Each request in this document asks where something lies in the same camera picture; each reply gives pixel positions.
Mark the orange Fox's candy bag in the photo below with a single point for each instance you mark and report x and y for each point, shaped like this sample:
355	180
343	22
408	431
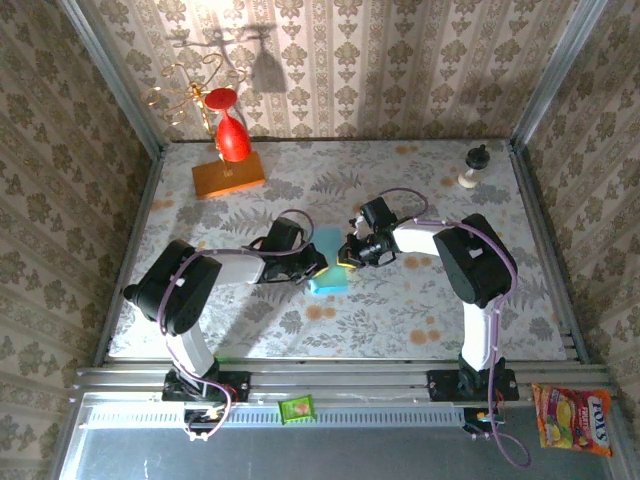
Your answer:
575	420

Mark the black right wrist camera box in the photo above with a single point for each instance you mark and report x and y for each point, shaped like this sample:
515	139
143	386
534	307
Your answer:
377	212

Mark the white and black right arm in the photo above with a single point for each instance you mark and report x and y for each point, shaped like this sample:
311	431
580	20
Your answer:
417	238

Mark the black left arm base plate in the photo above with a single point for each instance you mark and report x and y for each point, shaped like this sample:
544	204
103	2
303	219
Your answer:
235	387

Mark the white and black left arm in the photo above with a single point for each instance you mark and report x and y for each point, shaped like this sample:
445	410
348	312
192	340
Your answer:
230	266

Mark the aluminium side rail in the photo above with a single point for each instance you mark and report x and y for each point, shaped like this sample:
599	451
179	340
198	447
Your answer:
547	250
132	240

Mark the aluminium front rail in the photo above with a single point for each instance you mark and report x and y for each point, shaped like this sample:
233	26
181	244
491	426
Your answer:
340	381

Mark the aluminium frame post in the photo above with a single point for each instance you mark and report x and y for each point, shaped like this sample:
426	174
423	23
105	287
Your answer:
557	70
112	75

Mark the grey metal sheet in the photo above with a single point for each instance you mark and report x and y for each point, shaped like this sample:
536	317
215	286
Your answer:
325	455

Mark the floral print table cover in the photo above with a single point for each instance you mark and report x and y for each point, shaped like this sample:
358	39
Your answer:
375	320

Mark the small green candy packet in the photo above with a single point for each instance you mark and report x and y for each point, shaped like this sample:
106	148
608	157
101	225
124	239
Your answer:
297	409

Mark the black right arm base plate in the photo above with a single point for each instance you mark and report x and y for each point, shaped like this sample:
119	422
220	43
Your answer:
442	386

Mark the red wine glass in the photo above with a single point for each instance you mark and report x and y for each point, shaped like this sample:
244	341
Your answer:
233	140

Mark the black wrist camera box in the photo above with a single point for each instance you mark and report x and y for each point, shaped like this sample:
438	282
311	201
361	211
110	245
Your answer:
377	212
286	232

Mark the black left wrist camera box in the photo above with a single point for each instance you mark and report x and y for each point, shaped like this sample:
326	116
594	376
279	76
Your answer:
286	232

